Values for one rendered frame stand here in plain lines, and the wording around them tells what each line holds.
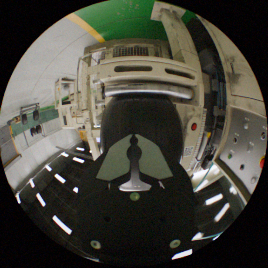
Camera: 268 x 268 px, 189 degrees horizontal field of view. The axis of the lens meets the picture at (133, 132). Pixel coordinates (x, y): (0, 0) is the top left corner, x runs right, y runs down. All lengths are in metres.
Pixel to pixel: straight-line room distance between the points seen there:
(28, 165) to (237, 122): 12.09
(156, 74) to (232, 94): 0.43
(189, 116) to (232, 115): 0.31
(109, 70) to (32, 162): 11.50
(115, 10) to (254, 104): 1.13
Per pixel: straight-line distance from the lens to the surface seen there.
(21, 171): 11.77
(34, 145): 11.25
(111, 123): 0.23
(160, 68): 0.29
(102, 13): 1.06
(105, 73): 0.28
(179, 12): 1.09
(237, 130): 0.58
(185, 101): 0.41
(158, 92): 0.29
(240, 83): 0.55
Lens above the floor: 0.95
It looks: 20 degrees up
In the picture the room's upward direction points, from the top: 178 degrees clockwise
